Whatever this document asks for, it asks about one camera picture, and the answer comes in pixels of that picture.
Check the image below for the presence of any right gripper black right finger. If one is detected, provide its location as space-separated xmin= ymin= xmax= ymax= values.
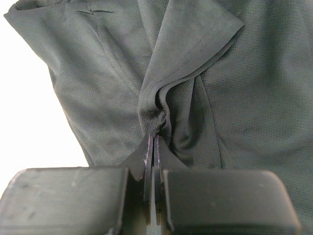
xmin=154 ymin=136 xmax=302 ymax=235

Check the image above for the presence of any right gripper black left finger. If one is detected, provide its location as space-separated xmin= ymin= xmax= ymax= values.
xmin=0 ymin=135 xmax=153 ymax=235

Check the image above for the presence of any black t-shirt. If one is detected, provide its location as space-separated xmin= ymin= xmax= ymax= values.
xmin=4 ymin=0 xmax=313 ymax=233

